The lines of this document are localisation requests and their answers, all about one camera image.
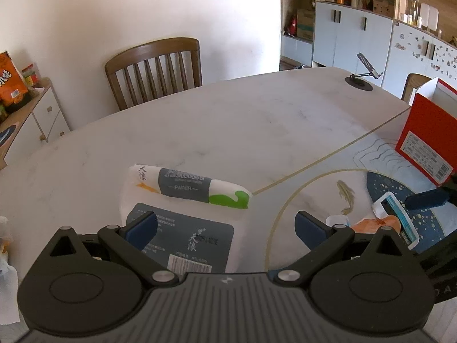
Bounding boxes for white grey wall cabinet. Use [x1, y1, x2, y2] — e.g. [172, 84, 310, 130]
[280, 0, 456, 97]

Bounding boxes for white sideboard cabinet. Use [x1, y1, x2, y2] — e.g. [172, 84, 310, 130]
[1, 77, 71, 168]

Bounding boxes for white orange snack wrapper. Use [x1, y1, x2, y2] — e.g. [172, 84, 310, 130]
[325, 190, 421, 252]

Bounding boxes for tissue pack dark label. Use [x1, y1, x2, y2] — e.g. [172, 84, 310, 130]
[120, 165, 252, 276]

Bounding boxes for red cardboard box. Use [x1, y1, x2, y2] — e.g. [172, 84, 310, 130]
[396, 77, 457, 186]

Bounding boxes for orange snack bag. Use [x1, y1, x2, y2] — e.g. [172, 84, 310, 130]
[0, 51, 29, 108]

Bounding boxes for wooden dining chair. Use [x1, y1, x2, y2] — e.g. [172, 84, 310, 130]
[105, 37, 203, 111]

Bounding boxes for black phone stand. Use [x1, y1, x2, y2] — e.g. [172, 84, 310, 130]
[345, 53, 383, 91]

